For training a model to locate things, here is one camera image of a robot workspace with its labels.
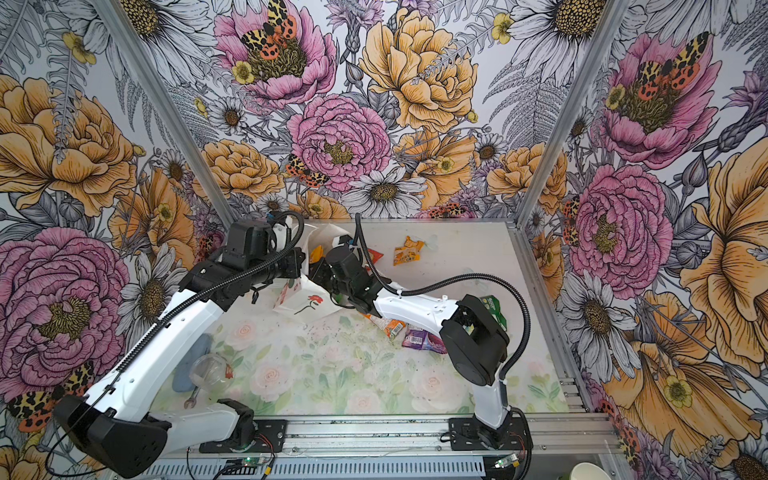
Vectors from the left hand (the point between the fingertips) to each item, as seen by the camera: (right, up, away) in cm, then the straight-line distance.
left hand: (302, 265), depth 75 cm
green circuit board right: (+49, -46, -3) cm, 67 cm away
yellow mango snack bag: (+2, +3, +8) cm, 9 cm away
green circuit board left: (-10, -45, -4) cm, 47 cm away
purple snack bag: (+30, -22, +14) cm, 40 cm away
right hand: (-1, -3, +6) cm, 7 cm away
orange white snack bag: (+22, -19, +16) cm, 33 cm away
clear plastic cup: (-27, -30, +8) cm, 41 cm away
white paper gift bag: (-1, -8, +2) cm, 8 cm away
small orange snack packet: (+29, +3, +34) cm, 44 cm away
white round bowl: (+62, -41, -13) cm, 75 cm away
